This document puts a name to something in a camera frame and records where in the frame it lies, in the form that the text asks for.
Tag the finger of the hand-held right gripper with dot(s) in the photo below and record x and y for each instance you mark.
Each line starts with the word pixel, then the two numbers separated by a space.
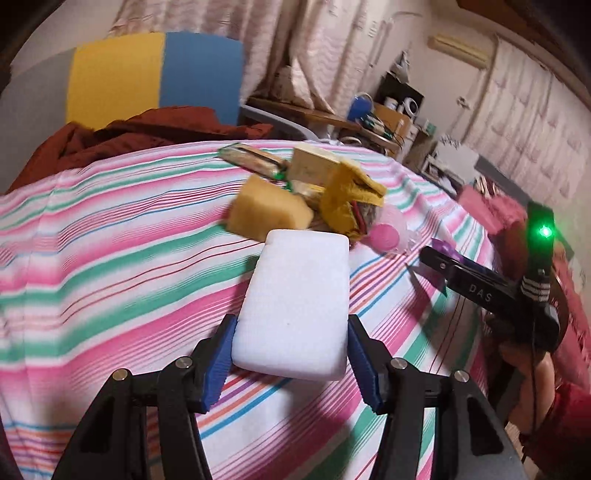
pixel 475 288

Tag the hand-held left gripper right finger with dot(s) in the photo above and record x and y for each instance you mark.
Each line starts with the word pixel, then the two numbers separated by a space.
pixel 364 369

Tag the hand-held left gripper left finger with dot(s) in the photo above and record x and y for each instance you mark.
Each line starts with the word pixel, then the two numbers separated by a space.
pixel 217 369

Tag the white sponge block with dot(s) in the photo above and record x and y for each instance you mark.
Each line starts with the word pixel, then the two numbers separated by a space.
pixel 291 300

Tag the beige cardboard box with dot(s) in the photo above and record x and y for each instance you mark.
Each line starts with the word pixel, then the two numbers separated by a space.
pixel 314 168

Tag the clear snack packet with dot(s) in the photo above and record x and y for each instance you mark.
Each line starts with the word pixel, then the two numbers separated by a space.
pixel 251 157

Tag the person's right forearm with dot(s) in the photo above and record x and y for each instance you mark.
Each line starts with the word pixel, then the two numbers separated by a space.
pixel 568 424

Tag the person's right hand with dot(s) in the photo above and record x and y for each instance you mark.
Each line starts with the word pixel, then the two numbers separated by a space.
pixel 521 378

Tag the purple plastic item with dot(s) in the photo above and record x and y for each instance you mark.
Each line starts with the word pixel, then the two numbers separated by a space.
pixel 445 247

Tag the pink blanket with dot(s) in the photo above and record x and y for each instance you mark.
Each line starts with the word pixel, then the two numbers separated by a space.
pixel 480 207

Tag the pink round plastic item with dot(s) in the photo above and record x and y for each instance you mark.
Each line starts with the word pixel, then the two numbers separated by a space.
pixel 387 235

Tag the grey storage unit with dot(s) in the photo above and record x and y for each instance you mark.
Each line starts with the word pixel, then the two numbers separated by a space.
pixel 455 157

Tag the patterned beige curtain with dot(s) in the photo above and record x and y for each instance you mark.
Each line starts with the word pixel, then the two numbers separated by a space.
pixel 323 41
pixel 531 115

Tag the striped pink green tablecloth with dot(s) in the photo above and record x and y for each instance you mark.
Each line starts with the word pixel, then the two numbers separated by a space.
pixel 115 258

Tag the yellow felt cloth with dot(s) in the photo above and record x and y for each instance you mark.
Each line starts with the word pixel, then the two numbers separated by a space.
pixel 344 198

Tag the yellow sponge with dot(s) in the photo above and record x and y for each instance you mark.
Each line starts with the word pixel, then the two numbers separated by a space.
pixel 268 212

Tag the brown cardboard panel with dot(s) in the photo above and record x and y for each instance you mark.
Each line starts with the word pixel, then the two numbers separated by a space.
pixel 392 122

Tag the beige air conditioner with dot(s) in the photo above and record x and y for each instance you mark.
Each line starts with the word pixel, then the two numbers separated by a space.
pixel 461 50

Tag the clothes iron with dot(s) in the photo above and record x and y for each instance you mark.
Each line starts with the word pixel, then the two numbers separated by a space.
pixel 401 62

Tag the wooden desk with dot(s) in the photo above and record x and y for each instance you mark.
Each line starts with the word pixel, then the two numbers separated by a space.
pixel 300 108

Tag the dark red jacket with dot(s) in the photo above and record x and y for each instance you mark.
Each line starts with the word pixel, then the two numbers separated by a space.
pixel 115 134

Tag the grey yellow blue chair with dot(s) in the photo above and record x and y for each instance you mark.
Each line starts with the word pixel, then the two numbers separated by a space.
pixel 115 74

